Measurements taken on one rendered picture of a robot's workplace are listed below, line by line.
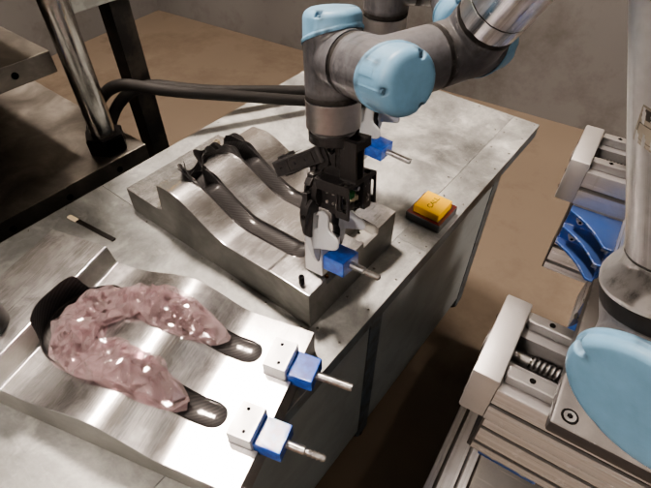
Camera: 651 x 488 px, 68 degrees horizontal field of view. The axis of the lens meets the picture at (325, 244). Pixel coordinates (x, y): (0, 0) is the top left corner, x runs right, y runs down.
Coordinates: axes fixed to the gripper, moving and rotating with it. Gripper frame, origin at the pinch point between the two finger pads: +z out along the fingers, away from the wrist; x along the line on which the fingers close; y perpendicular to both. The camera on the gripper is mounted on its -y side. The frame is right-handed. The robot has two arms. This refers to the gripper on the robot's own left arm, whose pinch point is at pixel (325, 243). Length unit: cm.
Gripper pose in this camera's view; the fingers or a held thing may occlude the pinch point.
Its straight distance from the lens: 78.6
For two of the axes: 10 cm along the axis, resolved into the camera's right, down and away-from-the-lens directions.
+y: 7.8, 3.3, -5.2
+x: 6.2, -4.5, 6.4
